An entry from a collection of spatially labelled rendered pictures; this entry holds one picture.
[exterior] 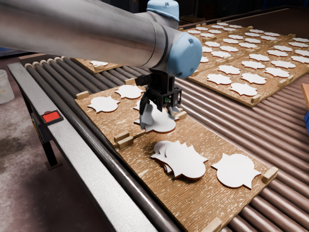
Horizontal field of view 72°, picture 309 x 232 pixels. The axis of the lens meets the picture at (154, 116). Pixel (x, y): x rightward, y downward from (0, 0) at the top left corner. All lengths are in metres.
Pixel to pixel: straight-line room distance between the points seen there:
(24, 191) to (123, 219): 1.52
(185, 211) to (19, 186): 1.71
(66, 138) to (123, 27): 0.67
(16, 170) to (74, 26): 2.09
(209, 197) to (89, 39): 0.52
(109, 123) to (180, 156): 0.35
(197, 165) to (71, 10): 0.55
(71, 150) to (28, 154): 1.57
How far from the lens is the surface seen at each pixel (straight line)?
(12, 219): 1.96
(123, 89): 1.12
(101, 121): 0.92
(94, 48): 0.28
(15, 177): 2.23
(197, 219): 0.61
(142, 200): 0.66
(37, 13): 0.25
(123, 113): 0.95
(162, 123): 0.68
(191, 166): 0.68
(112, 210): 0.65
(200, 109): 1.03
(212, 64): 1.52
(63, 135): 0.93
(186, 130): 0.85
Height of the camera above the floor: 1.46
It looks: 35 degrees down
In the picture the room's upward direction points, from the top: straight up
